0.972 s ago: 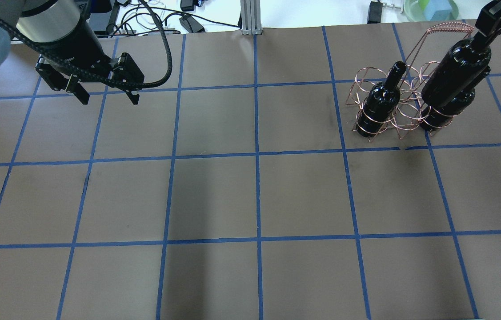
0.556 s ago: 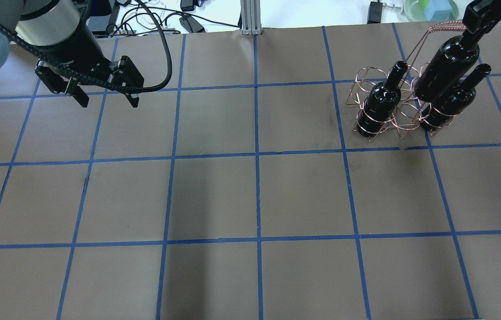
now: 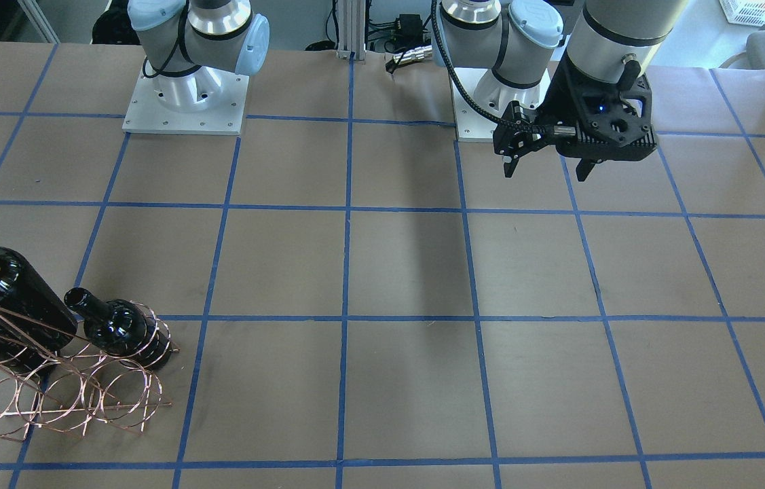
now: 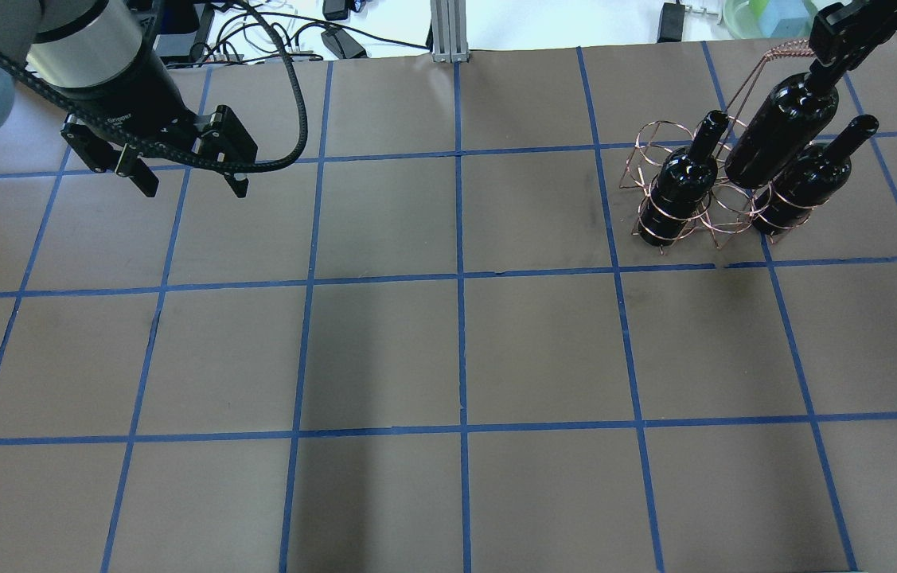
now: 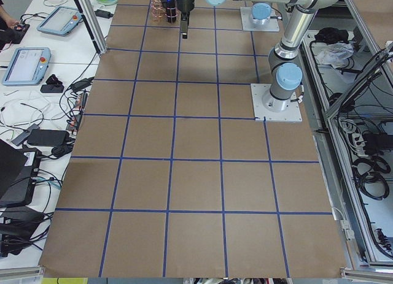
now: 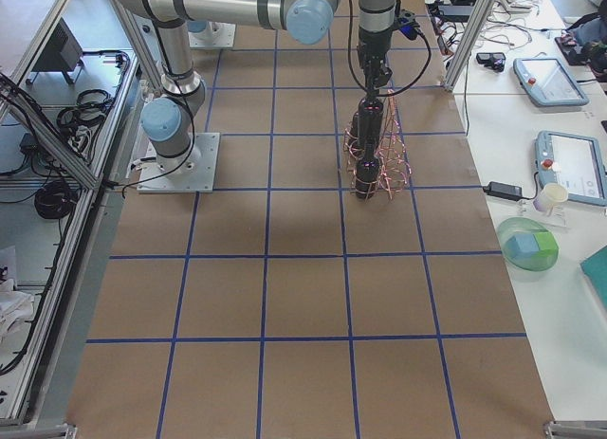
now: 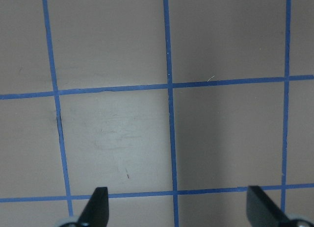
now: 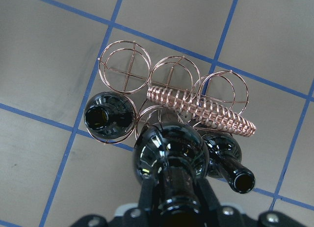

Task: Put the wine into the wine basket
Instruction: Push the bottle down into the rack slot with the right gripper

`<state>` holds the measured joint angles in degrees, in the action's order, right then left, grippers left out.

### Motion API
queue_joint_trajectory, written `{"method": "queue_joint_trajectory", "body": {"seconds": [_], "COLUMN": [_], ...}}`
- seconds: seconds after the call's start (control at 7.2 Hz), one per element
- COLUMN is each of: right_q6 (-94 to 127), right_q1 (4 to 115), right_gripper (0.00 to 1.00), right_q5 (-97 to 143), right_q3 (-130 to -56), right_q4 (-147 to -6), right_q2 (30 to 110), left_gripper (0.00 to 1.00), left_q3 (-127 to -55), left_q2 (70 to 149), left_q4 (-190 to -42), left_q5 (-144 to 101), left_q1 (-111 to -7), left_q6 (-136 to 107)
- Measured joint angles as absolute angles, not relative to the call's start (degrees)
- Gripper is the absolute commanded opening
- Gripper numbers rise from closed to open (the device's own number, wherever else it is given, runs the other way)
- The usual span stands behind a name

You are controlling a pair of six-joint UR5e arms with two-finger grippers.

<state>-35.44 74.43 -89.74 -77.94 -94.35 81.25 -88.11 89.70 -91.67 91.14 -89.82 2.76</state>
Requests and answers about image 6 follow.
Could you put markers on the green foam cube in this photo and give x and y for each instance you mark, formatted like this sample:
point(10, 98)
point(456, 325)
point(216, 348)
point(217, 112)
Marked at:
point(545, 242)

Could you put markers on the copper wire wine basket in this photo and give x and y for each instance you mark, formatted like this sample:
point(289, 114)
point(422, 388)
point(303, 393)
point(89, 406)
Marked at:
point(395, 171)

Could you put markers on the dark wine bottle in basket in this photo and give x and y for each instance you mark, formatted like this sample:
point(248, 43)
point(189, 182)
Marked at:
point(353, 139)

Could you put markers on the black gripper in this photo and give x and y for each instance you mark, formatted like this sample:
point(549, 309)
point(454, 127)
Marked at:
point(373, 54)

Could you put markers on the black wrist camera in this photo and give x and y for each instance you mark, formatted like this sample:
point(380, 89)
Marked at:
point(407, 25)

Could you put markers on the aluminium frame post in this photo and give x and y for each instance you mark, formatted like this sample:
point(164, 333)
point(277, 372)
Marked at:
point(478, 17)

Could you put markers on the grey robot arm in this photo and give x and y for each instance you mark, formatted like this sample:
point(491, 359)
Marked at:
point(307, 22)

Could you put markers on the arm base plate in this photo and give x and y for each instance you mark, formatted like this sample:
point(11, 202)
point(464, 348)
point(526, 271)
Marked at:
point(194, 171)
point(211, 36)

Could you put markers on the black power adapter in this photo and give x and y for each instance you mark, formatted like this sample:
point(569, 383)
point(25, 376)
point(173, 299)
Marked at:
point(503, 190)

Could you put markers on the white paper cup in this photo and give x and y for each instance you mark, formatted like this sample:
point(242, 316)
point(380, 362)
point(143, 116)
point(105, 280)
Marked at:
point(551, 195)

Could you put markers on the dark glass wine bottle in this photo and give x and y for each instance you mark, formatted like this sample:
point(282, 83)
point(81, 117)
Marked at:
point(370, 116)

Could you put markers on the upper teach pendant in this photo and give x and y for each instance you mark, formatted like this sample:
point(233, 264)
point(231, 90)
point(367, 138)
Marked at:
point(548, 83)

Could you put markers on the lower teach pendant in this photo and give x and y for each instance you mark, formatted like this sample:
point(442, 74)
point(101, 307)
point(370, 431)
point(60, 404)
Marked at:
point(574, 162)

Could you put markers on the teach pendant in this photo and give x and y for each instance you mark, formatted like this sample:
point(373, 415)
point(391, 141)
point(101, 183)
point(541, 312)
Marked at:
point(574, 162)
point(548, 83)

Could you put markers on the blue foam cube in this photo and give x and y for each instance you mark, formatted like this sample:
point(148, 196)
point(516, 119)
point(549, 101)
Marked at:
point(520, 246)

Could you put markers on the green glass bowl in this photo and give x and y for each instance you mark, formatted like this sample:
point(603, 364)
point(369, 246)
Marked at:
point(525, 225)

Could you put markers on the black electronics box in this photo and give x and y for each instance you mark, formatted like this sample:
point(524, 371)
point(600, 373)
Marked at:
point(62, 53)

